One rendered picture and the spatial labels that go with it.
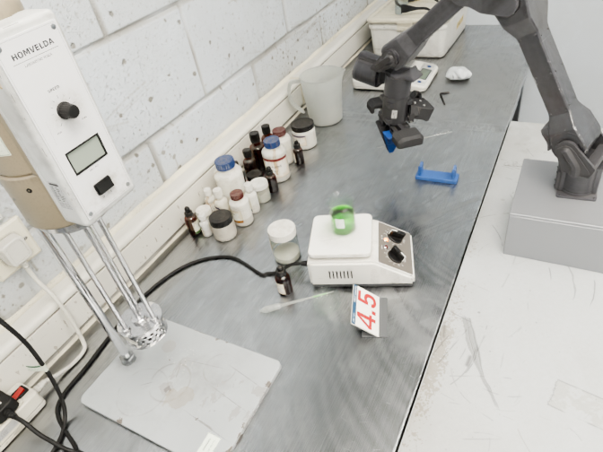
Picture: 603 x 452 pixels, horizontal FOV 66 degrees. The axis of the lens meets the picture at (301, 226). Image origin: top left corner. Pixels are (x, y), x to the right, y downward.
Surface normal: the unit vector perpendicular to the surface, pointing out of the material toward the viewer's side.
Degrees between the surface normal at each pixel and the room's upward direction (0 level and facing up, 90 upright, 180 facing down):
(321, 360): 0
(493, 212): 0
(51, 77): 90
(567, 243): 90
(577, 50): 90
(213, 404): 0
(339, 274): 90
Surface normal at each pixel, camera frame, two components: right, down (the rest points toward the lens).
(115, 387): -0.15, -0.76
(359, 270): -0.13, 0.64
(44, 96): 0.88, 0.18
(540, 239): -0.45, 0.62
